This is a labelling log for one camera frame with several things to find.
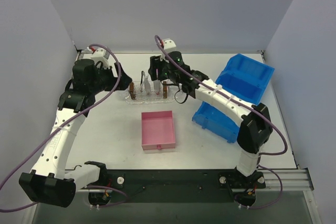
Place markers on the aluminium frame rail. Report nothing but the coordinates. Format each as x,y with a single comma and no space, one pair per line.
287,179

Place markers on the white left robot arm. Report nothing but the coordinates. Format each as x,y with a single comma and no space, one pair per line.
47,182

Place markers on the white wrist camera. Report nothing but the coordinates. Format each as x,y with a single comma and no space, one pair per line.
166,46
100,57

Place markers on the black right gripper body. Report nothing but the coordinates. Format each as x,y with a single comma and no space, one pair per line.
155,64

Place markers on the blue plastic bin organizer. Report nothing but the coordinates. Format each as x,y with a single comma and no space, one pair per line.
246,79

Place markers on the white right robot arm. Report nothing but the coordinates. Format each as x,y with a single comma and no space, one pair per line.
253,120

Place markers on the black toothbrush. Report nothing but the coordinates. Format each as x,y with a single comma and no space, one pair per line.
142,80

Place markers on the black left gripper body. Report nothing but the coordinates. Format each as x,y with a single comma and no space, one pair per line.
113,77

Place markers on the black-capped toothpaste tube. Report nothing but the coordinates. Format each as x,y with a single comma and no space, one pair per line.
147,85

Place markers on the pink plastic drawer box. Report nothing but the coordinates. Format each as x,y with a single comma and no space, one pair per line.
157,130

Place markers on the brown wooden holder block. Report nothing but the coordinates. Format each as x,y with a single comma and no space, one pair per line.
165,89
132,91

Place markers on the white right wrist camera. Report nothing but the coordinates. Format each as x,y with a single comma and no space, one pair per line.
166,46

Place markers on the clear textured glass tray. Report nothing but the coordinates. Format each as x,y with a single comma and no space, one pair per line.
141,98

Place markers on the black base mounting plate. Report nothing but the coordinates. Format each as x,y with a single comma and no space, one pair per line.
176,186

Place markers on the white toothbrush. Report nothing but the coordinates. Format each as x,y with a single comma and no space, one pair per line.
144,91

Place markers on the red-capped toothpaste tube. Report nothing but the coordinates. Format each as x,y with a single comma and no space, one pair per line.
157,86

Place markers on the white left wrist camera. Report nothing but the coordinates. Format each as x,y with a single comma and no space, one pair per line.
100,57

